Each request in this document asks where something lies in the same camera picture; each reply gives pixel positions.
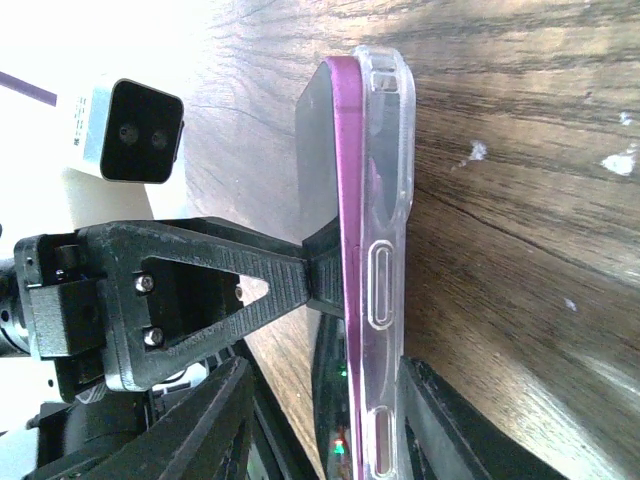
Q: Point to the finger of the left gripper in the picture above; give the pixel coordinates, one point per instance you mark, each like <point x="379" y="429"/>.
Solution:
<point x="207" y="283"/>

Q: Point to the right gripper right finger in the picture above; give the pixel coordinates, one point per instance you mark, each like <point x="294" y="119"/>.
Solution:
<point x="443" y="436"/>

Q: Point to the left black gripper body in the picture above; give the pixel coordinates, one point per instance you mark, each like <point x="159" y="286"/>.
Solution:
<point x="81" y="310"/>

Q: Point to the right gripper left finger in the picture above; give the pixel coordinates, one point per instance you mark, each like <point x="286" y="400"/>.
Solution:
<point x="205" y="435"/>

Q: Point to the pink-edged black phone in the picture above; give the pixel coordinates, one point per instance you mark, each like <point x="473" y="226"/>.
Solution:
<point x="328" y="124"/>

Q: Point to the clear magsafe phone case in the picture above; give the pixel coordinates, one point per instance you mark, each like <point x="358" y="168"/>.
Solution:
<point x="389" y="117"/>

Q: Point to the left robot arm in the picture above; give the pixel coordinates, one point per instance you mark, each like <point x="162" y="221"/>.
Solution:
<point x="72" y="199"/>

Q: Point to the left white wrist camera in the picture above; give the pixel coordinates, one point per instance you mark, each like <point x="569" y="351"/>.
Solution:
<point x="120" y="130"/>

